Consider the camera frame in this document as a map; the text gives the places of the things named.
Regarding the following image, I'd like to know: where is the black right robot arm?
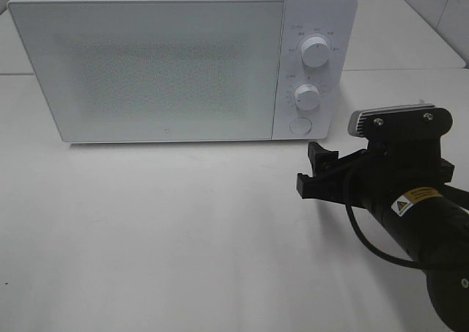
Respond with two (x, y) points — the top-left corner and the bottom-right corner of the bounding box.
(297, 139), (468, 331)

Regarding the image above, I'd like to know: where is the white microwave oven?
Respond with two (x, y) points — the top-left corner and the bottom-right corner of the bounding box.
(7, 0), (358, 144)

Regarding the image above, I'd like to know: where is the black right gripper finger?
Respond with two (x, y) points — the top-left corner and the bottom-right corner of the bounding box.
(307, 141), (352, 174)
(296, 173), (345, 202)

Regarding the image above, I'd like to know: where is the white upper power knob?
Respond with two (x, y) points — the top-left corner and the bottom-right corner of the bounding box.
(299, 34), (330, 68)

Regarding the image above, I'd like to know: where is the white round door button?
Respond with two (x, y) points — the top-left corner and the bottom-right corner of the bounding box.
(289, 117), (312, 136)

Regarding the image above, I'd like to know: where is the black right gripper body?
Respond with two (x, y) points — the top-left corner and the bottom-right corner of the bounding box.
(342, 141), (468, 265)

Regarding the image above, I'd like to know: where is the white timer knob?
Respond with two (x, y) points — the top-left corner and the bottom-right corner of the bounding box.
(293, 84), (320, 111)

